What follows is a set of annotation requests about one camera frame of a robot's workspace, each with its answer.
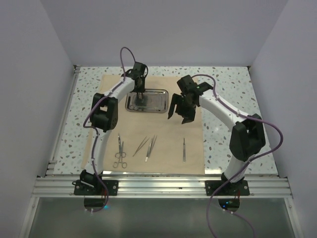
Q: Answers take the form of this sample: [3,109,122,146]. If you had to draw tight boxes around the beige surgical wrap cloth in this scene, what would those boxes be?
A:
[81,73,206,175]

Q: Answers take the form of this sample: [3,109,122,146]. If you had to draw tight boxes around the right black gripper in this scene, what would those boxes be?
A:
[169,93,197,124]

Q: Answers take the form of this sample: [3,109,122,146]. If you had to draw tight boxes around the stainless steel instrument tray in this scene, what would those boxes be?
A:
[125,89,169,113]

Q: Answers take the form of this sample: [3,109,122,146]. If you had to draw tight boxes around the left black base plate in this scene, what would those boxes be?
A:
[72,180,119,196]

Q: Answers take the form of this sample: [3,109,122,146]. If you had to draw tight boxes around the aluminium mounting rail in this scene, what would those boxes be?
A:
[31,174,293,198]

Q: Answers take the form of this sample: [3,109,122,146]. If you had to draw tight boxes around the steel ring-handled clamp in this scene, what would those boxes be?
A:
[131,93,143,111]

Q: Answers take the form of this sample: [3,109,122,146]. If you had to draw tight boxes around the steel surgical scissors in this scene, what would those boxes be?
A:
[115,134,126,158]

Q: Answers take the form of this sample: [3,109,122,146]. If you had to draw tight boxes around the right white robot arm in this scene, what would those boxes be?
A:
[168,75,266,195]

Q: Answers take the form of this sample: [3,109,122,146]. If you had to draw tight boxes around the steel tweezers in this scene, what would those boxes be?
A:
[145,138,154,162]
[133,136,149,157]
[151,135,157,151]

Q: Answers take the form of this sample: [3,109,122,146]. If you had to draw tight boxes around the steel scalpel handle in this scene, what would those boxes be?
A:
[182,138,186,163]

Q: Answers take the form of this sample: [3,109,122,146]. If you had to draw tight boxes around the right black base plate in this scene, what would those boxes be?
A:
[205,180,250,196]

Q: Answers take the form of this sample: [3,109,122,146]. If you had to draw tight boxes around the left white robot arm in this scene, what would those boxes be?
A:
[79,61,149,195]

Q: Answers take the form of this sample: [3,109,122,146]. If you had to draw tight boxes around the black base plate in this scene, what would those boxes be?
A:
[72,180,119,196]
[205,180,250,196]

